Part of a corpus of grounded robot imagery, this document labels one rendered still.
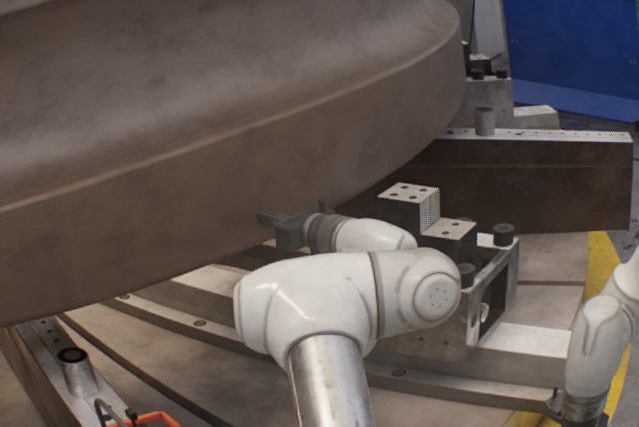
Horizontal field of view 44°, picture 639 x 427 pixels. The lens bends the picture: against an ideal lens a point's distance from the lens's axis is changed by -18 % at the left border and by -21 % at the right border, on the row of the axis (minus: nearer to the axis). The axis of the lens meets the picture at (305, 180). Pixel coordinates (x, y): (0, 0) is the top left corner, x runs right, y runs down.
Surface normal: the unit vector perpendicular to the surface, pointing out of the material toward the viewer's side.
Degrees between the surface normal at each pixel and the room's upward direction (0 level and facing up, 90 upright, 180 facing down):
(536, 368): 71
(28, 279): 90
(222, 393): 0
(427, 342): 90
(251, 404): 0
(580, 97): 37
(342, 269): 26
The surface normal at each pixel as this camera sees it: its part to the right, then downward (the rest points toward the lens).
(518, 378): -0.57, 0.31
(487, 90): 0.18, 0.31
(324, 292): 0.06, -0.73
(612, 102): -0.42, -0.57
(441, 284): 0.22, 0.10
